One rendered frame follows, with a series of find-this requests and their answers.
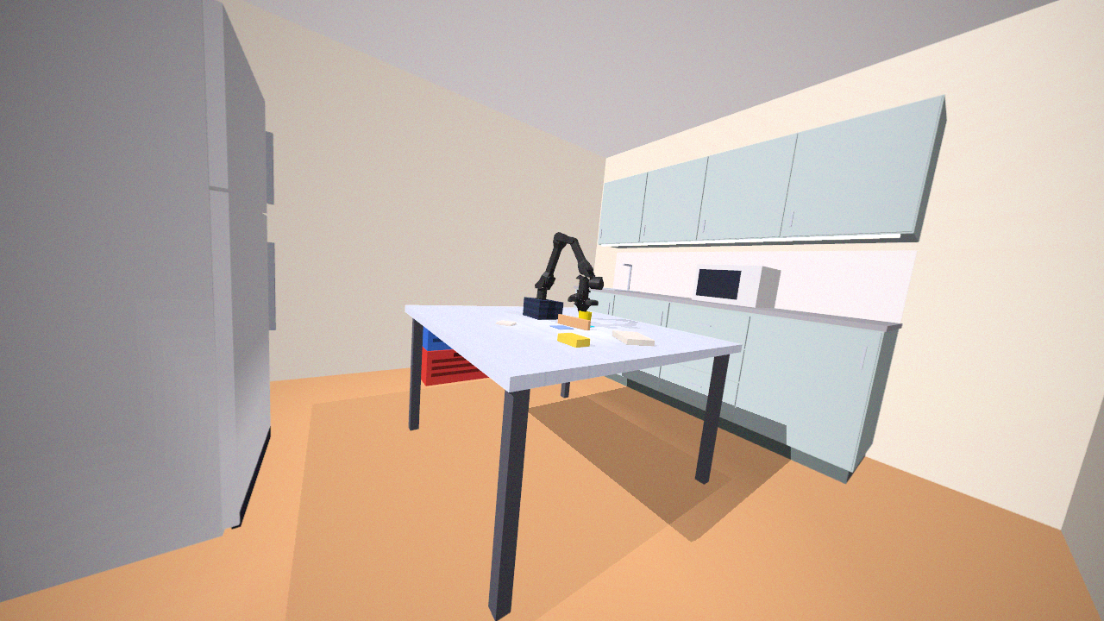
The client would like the yellow rectangular block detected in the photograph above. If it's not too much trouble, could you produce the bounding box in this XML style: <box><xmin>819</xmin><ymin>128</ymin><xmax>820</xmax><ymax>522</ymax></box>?
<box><xmin>558</xmin><ymin>333</ymin><xmax>591</xmax><ymax>348</ymax></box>

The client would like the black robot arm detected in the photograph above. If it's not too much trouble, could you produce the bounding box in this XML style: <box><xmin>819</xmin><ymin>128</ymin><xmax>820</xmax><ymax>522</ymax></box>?
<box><xmin>535</xmin><ymin>232</ymin><xmax>604</xmax><ymax>302</ymax></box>

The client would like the light brown wooden plank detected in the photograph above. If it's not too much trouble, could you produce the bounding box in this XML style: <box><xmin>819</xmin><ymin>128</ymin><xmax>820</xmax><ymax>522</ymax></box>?
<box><xmin>558</xmin><ymin>314</ymin><xmax>591</xmax><ymax>330</ymax></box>

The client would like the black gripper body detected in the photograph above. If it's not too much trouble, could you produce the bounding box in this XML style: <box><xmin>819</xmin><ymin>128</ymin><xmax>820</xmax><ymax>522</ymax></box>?
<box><xmin>567</xmin><ymin>288</ymin><xmax>599</xmax><ymax>306</ymax></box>

